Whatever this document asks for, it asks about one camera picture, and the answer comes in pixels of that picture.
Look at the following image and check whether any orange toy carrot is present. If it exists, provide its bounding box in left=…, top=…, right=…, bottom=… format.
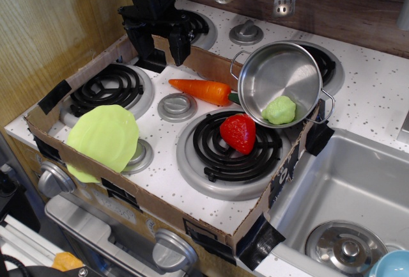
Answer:
left=168, top=79, right=232, bottom=106

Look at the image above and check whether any light green toy broccoli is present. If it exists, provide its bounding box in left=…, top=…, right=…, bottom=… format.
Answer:
left=261, top=96, right=297, bottom=125

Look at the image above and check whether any orange cloth piece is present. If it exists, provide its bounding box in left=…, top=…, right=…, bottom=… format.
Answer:
left=51, top=251, right=84, bottom=272

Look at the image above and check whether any left grey oven knob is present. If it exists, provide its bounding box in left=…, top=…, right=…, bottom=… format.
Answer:
left=38, top=161, right=76, bottom=198

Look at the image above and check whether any back left black burner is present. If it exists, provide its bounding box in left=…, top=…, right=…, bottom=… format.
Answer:
left=182, top=10, right=218, bottom=51

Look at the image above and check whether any back right black burner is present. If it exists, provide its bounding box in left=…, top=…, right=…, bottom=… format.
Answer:
left=294, top=41, right=345, bottom=97

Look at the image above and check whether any centre grey stove knob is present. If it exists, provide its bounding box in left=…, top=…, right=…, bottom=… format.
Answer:
left=157, top=93, right=197, bottom=123

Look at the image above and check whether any grey oven door handle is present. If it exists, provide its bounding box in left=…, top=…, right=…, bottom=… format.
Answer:
left=45, top=196, right=164, bottom=276

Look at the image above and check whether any grey toy sink basin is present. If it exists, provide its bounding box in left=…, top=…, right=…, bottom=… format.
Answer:
left=268, top=129, right=408, bottom=276

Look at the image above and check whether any red toy strawberry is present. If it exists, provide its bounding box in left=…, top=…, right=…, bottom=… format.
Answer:
left=219, top=113, right=256, bottom=155

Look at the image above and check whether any front left black burner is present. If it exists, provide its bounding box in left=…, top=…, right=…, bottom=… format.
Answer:
left=60, top=63, right=154, bottom=128

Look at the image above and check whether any front grey stove knob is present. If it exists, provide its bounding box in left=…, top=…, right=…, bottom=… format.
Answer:
left=121, top=139, right=154, bottom=175

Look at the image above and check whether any right grey oven knob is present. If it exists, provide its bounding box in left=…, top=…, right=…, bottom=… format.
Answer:
left=152, top=228, right=198, bottom=273

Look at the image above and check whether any light blue bowl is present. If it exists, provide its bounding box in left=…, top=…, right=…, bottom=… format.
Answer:
left=367, top=250, right=409, bottom=277

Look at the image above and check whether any metal sink drain lid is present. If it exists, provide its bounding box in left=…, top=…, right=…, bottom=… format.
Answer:
left=304, top=221, right=388, bottom=276

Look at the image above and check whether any brown cardboard fence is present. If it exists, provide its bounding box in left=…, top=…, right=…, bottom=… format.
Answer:
left=24, top=36, right=324, bottom=269

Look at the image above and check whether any black burner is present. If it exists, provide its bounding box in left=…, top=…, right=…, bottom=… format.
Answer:
left=294, top=41, right=345, bottom=97
left=176, top=109, right=291, bottom=201
left=182, top=10, right=218, bottom=51
left=60, top=63, right=154, bottom=128

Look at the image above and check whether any back grey stove knob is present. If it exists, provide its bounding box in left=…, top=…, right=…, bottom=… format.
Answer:
left=229, top=20, right=264, bottom=45

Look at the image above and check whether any grey stove knob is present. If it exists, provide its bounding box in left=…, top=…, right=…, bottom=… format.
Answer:
left=229, top=20, right=264, bottom=45
left=121, top=139, right=154, bottom=175
left=157, top=93, right=197, bottom=123

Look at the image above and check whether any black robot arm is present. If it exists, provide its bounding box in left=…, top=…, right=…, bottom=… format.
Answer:
left=118, top=0, right=192, bottom=66

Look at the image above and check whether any light green toy plate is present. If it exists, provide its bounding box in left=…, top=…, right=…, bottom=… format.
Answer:
left=66, top=105, right=139, bottom=173

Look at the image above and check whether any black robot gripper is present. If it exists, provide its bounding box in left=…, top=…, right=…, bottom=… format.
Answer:
left=118, top=0, right=192, bottom=66

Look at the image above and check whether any black cable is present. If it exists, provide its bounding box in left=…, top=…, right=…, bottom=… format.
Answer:
left=0, top=251, right=31, bottom=277

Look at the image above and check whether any grey oven knob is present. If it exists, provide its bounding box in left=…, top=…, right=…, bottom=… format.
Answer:
left=38, top=161, right=76, bottom=198
left=152, top=228, right=198, bottom=273

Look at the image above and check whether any front right black burner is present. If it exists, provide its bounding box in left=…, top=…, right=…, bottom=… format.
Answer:
left=176, top=109, right=291, bottom=201

